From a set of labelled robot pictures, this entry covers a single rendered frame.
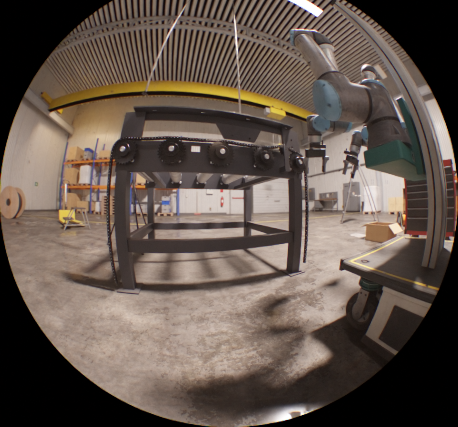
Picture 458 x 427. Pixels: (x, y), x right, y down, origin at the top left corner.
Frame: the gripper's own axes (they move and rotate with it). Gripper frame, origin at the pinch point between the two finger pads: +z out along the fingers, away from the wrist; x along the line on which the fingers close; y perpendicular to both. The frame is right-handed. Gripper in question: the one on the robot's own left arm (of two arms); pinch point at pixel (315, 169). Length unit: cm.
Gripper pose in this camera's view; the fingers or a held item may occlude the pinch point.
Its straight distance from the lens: 106.9
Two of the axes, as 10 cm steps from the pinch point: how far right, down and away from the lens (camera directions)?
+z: 1.2, 9.3, 3.5
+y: -0.2, -3.5, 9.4
